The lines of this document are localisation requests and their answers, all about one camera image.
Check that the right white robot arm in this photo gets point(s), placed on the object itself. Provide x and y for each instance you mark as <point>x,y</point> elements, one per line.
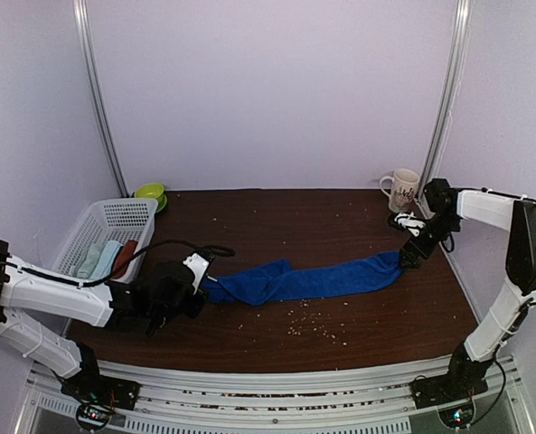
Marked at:
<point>514,214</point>

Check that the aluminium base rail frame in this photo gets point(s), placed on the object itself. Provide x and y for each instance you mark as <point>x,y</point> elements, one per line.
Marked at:
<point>366,400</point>

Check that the white printed mug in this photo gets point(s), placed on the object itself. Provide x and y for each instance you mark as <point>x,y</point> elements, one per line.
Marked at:
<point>401,188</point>

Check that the lime green bowl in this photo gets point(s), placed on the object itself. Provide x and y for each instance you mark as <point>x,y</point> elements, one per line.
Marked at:
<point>153,191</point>

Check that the mint green towel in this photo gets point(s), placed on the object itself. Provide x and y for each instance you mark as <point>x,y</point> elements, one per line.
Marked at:
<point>88,262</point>

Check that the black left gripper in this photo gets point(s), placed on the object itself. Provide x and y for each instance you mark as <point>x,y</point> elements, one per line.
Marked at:
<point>194,309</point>

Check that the left aluminium corner post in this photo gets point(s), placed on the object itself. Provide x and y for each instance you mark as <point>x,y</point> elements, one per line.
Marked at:
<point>81,16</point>

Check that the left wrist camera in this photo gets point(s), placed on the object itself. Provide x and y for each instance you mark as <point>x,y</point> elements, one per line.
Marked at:
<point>198,265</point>

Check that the white plastic perforated basket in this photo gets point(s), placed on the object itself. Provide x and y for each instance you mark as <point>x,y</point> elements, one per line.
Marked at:
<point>121,220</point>

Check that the aluminium corner post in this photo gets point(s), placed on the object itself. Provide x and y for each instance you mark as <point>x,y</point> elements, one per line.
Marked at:
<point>81,16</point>
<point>451,83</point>

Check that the light blue folded towel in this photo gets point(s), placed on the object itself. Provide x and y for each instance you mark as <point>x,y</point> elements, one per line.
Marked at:
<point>106,259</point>

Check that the right circuit board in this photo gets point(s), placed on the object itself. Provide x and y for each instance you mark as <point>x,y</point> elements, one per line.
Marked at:
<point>457,417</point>

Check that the rust brown folded towel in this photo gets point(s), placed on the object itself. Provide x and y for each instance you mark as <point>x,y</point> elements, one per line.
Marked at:
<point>124,254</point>

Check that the circuit board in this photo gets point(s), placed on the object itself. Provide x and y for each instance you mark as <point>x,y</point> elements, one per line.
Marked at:
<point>92,417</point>
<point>457,417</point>

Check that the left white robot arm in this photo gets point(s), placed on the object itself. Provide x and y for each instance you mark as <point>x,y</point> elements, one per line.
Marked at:
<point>25,287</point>

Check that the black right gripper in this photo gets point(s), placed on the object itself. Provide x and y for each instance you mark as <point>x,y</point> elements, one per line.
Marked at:
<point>417,262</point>

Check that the blue cloth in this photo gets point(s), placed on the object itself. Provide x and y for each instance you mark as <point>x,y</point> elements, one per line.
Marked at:
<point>277,281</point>

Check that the right aluminium corner post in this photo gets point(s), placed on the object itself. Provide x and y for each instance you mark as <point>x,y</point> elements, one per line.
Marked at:
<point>451,83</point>

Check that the left circuit board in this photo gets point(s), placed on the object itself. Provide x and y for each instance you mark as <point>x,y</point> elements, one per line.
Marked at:
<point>92,417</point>

